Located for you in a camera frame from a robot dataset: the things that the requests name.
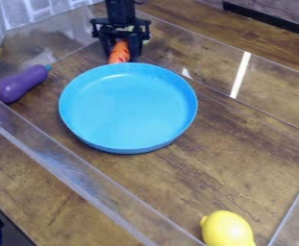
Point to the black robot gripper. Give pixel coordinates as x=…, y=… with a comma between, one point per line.
x=120, y=17

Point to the orange toy carrot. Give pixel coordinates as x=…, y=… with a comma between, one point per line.
x=120, y=53

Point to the blue round plastic tray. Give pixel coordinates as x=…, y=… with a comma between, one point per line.
x=127, y=108

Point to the purple toy eggplant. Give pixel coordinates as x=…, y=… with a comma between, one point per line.
x=15, y=86

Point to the black baseboard strip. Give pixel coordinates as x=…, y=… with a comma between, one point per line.
x=262, y=17

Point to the clear acrylic barrier panel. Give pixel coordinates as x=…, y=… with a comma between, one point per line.
x=235, y=162

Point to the yellow toy lemon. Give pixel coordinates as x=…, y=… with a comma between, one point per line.
x=226, y=229

